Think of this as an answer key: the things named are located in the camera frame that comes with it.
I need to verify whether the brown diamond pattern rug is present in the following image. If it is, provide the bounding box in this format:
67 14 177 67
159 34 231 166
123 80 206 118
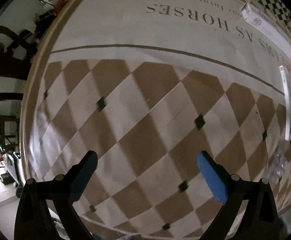
21 0 291 239

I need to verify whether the black chair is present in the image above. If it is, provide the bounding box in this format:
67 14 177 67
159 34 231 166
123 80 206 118
0 25 37 81

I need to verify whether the white Doctor toothpaste box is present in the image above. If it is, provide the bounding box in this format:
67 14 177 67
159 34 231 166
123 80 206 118
241 3 291 61

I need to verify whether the white medicine box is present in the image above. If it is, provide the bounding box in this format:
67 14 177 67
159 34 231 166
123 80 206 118
279 65 291 141

